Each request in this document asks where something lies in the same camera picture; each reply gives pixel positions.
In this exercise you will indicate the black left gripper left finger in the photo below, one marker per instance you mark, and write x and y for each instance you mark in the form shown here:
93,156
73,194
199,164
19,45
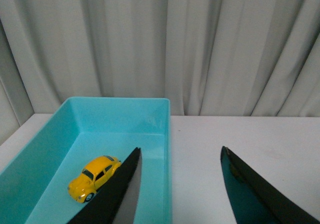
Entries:
117,201

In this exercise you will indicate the grey pleated curtain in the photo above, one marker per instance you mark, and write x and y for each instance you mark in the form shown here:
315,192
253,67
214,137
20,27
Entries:
208,57

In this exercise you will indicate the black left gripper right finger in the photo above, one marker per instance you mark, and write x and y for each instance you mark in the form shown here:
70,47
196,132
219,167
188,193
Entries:
253,199

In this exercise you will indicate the turquoise plastic storage bin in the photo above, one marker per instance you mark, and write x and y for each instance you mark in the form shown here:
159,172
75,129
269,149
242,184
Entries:
34,183

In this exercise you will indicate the yellow beetle toy car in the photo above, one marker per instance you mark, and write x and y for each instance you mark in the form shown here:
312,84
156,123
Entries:
92,177

